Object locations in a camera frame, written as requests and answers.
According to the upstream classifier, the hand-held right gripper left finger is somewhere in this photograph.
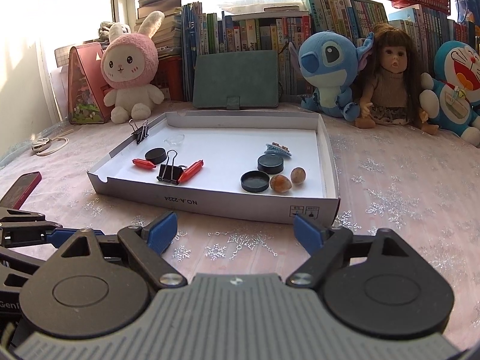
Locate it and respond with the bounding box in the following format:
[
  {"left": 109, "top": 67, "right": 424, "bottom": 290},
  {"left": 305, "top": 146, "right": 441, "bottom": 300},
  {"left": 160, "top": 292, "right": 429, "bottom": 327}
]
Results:
[{"left": 56, "top": 211, "right": 188, "bottom": 289}]

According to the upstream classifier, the black binder clip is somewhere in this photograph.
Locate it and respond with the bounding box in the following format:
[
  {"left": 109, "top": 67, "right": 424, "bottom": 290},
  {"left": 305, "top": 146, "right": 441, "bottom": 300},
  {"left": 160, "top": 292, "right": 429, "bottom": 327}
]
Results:
[
  {"left": 157, "top": 149, "right": 188, "bottom": 186},
  {"left": 128, "top": 119, "right": 150, "bottom": 145}
]

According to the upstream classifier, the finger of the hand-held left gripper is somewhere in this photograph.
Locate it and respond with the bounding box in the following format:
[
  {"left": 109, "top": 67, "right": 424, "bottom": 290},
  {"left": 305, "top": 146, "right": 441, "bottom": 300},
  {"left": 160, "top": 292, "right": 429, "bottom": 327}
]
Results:
[
  {"left": 0, "top": 249, "right": 43, "bottom": 291},
  {"left": 0, "top": 205, "right": 76, "bottom": 249}
]

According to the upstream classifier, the blue alien plush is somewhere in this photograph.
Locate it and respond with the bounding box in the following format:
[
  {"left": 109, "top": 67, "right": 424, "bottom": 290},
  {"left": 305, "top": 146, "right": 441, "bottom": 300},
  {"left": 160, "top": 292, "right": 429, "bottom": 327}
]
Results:
[{"left": 288, "top": 31, "right": 376, "bottom": 122}]

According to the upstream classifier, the blue hair claw clip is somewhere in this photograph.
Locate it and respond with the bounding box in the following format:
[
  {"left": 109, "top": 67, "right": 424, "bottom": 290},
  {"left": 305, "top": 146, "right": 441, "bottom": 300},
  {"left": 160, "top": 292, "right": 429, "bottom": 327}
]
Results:
[{"left": 263, "top": 141, "right": 294, "bottom": 159}]

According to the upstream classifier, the red smartphone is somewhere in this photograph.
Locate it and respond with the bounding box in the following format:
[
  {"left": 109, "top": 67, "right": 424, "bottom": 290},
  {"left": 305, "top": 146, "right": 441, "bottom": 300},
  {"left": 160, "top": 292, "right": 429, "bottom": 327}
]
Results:
[{"left": 0, "top": 171, "right": 43, "bottom": 209}]

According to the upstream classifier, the stack of flat books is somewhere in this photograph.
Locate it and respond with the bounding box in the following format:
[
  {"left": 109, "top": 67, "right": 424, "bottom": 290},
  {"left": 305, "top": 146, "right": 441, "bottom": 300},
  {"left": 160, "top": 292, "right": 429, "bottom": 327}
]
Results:
[{"left": 136, "top": 0, "right": 194, "bottom": 58}]

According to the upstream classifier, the row of upright books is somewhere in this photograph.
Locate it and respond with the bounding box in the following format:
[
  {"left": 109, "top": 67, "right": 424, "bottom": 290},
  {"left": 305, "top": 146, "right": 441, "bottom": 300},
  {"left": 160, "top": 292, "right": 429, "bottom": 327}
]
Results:
[{"left": 182, "top": 0, "right": 480, "bottom": 103}]

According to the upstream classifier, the brown-haired baby doll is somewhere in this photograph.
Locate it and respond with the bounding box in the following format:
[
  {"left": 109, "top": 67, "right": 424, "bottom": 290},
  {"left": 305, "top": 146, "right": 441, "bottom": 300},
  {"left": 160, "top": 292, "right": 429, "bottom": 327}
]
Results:
[{"left": 354, "top": 23, "right": 439, "bottom": 133}]

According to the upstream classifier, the pink snowflake tablecloth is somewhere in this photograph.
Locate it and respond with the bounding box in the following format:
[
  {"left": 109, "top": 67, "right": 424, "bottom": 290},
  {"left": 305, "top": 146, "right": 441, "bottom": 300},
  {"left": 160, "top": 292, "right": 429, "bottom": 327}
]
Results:
[{"left": 0, "top": 99, "right": 480, "bottom": 353}]

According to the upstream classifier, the green suede pouch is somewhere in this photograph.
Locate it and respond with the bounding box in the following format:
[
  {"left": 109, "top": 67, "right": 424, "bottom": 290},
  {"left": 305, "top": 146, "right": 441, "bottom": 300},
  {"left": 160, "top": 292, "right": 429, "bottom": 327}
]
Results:
[{"left": 192, "top": 49, "right": 281, "bottom": 111}]

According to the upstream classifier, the pink hooded bunny plush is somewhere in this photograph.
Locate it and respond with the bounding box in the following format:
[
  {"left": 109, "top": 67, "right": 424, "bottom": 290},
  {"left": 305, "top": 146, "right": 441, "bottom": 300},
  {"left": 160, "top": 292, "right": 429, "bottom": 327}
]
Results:
[{"left": 100, "top": 10, "right": 166, "bottom": 124}]

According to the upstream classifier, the white cable with plug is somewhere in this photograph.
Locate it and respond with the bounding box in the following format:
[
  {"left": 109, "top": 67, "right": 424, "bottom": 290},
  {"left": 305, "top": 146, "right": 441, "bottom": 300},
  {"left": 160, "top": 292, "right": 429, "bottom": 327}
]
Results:
[{"left": 31, "top": 136, "right": 70, "bottom": 157}]

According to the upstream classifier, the pink house-shaped box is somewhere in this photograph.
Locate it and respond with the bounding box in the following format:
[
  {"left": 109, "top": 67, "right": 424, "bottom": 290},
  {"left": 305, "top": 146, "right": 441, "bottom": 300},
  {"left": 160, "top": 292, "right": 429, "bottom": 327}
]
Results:
[{"left": 67, "top": 41, "right": 113, "bottom": 125}]

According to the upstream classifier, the black round lid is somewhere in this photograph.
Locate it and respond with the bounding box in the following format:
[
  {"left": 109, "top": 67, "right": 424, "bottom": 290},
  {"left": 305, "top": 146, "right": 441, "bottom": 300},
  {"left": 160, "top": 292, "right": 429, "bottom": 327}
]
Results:
[
  {"left": 145, "top": 148, "right": 167, "bottom": 164},
  {"left": 257, "top": 154, "right": 284, "bottom": 175},
  {"left": 241, "top": 170, "right": 270, "bottom": 193}
]

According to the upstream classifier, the blue robot cat plush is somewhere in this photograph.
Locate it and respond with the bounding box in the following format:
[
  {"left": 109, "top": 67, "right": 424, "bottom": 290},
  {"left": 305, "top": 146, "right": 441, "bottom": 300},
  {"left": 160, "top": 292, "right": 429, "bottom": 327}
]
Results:
[{"left": 419, "top": 40, "right": 480, "bottom": 144}]

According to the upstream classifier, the white cardboard tray box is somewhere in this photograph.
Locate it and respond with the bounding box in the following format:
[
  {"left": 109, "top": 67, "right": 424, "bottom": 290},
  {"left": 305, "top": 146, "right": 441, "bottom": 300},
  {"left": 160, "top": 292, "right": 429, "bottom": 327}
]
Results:
[{"left": 86, "top": 111, "right": 341, "bottom": 224}]

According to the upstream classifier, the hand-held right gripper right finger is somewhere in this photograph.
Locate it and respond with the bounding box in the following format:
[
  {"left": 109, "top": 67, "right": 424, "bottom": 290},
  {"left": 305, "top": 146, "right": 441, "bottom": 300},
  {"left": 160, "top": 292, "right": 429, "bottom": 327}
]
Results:
[{"left": 285, "top": 214, "right": 414, "bottom": 289}]

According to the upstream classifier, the blue printed bag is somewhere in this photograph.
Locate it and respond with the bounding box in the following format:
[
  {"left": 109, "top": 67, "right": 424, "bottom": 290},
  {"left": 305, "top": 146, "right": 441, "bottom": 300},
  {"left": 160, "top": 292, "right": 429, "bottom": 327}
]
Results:
[{"left": 447, "top": 0, "right": 479, "bottom": 25}]

